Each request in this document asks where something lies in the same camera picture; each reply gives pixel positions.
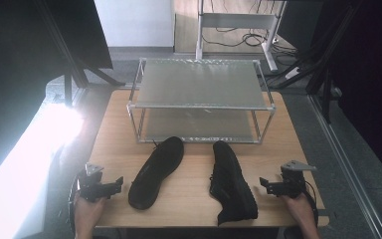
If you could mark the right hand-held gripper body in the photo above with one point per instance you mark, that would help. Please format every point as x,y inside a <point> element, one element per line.
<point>293,182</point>

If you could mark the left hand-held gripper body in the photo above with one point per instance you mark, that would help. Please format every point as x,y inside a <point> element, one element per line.
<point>91,187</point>

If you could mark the black shoe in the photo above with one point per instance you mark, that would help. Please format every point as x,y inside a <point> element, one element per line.
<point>232,186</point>
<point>157,174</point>

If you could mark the two-tier metal shoe rack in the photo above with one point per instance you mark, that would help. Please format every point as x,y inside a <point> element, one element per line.
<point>199,86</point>

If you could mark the person's left hand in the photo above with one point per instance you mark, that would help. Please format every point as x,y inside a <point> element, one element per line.
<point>88,210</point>

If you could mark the person's right hand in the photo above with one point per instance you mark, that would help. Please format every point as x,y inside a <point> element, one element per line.
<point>300,205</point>

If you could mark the white softbox light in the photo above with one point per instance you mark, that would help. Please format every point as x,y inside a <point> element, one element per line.
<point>23,172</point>

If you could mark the white power adapter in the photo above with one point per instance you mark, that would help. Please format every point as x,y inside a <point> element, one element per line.
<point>292,73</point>

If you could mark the black light stand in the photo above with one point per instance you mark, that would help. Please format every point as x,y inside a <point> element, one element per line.
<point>74,66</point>

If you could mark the black tripod stand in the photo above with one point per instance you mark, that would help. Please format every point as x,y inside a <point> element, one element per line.
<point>321,59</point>

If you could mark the black curtain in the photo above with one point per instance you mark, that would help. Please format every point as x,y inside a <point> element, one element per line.
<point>374,83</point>

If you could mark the aluminium floor rail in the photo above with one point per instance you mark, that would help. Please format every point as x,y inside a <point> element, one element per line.
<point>348,166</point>

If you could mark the white metal desk frame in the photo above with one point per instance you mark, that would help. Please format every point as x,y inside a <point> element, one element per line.
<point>235,20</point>

